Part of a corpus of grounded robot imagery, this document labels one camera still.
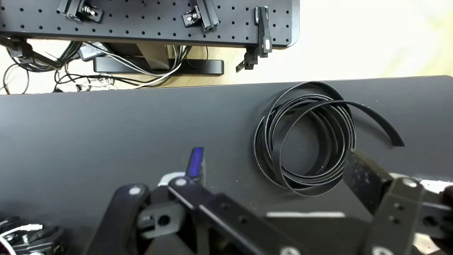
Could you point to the blue marker pen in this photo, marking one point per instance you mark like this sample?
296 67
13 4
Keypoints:
196 164

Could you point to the black perforated breadboard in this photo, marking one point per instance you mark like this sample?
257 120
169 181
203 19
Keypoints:
152 21

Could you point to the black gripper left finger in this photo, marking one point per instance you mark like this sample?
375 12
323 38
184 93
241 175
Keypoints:
140 222

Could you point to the black power strip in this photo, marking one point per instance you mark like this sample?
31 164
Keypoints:
189 67

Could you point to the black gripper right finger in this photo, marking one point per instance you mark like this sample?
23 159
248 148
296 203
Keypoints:
401 208

